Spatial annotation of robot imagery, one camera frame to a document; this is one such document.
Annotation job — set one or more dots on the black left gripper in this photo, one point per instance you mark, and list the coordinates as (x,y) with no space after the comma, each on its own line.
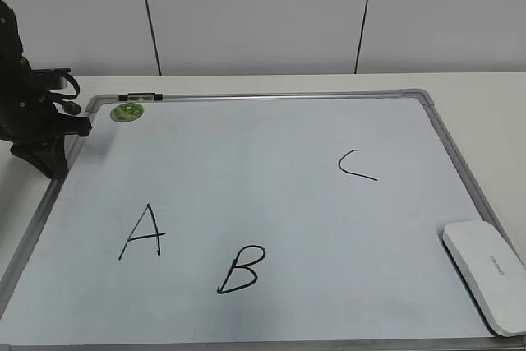
(31,114)

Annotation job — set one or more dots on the white whiteboard eraser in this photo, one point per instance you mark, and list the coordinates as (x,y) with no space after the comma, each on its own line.
(493,272)

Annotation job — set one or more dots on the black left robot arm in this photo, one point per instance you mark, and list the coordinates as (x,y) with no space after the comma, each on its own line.
(11,45)

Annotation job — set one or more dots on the round green magnet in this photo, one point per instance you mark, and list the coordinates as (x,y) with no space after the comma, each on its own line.
(127,112)

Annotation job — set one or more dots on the black silver board hanger clip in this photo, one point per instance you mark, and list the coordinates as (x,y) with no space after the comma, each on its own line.
(140,97)

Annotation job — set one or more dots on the aluminium framed whiteboard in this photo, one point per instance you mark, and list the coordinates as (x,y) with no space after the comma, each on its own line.
(253,221)

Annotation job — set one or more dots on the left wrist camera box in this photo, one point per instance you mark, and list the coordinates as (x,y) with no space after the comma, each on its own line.
(52,78)

